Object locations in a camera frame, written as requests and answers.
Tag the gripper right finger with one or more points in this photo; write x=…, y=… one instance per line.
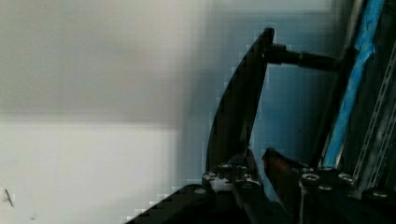
x=284, y=175

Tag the black silver toaster oven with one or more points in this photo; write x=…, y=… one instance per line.
x=309, y=78

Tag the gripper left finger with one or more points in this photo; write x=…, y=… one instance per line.
x=240, y=168

